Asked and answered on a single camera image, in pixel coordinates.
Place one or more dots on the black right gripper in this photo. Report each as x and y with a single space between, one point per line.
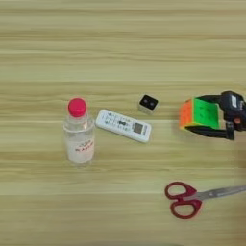
240 123

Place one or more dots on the white remote control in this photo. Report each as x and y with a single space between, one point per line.
123 125

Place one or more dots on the small black and white cube device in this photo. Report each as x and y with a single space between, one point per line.
148 102

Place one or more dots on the colourful Rubik's cube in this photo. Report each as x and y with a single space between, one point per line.
205 112

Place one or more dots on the clear bottle with red cap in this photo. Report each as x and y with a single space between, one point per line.
80 147

